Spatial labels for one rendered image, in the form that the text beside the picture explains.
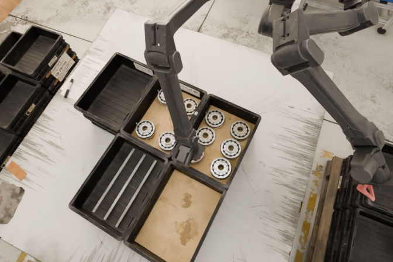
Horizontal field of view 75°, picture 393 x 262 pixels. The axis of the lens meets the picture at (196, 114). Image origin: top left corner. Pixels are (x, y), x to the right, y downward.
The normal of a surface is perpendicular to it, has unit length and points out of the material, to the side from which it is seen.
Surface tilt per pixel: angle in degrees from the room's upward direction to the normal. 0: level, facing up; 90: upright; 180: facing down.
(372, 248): 0
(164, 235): 0
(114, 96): 0
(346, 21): 41
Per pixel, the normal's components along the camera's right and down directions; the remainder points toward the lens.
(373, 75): -0.05, -0.40
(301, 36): 0.54, -0.11
